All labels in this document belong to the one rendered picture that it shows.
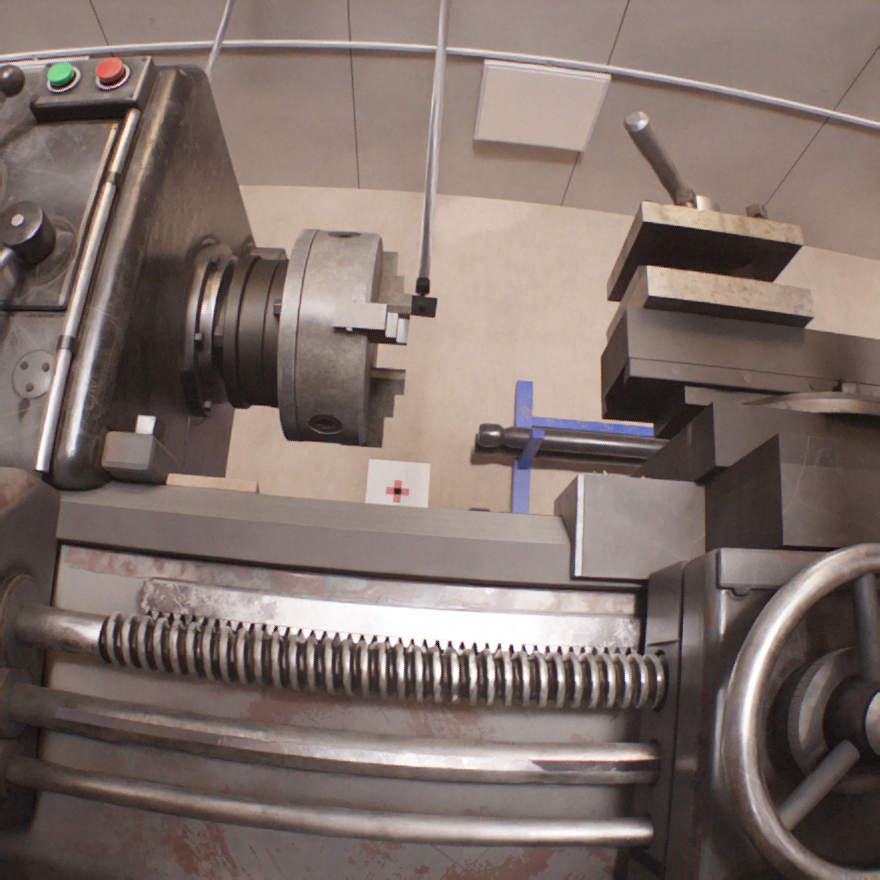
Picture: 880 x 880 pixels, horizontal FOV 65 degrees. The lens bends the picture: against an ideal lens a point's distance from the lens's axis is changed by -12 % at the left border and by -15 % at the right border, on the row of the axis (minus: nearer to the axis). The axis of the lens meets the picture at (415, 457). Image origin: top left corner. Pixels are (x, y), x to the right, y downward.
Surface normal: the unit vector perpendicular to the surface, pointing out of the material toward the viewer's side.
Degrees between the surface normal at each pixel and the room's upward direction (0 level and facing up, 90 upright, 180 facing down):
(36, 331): 90
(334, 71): 180
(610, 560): 90
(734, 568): 90
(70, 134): 90
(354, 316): 104
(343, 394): 144
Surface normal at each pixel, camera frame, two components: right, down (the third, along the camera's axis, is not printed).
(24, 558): 1.00, 0.07
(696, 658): -1.00, -0.07
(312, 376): -0.04, 0.49
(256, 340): -0.01, 0.22
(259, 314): 0.01, -0.10
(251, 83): -0.07, 0.96
